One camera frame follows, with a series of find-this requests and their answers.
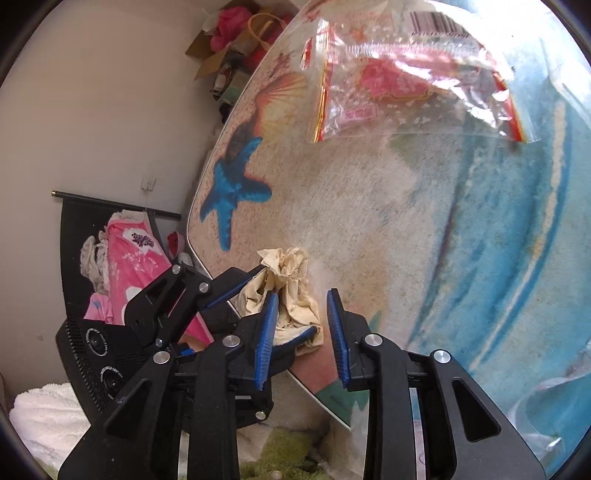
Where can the cardboard box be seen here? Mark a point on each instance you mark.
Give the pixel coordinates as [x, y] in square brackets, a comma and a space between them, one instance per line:
[207, 60]

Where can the pink bag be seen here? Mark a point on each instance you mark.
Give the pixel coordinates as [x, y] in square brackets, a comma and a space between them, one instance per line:
[231, 23]

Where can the pink floral cloth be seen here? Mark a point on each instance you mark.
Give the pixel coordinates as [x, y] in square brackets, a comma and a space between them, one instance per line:
[134, 258]

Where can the brown paper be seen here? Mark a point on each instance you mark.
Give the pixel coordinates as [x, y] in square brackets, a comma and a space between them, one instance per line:
[291, 286]

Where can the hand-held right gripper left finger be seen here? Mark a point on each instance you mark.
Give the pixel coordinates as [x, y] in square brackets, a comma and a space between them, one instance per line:
[267, 341]

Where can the person's left forearm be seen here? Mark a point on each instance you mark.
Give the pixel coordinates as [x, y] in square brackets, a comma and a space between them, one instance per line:
[277, 450]

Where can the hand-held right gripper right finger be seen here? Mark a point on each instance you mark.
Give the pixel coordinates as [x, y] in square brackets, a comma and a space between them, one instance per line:
[337, 341]

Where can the clear plastic bag red print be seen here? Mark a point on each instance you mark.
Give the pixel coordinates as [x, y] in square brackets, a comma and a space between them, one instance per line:
[392, 83]

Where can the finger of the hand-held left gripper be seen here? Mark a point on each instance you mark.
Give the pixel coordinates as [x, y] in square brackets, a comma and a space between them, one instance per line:
[295, 340]
[231, 286]

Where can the wall socket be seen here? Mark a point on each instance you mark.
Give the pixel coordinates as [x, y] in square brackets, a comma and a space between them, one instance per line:
[147, 183]

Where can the white fluffy robe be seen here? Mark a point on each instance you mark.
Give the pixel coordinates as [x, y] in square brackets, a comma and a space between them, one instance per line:
[41, 415]

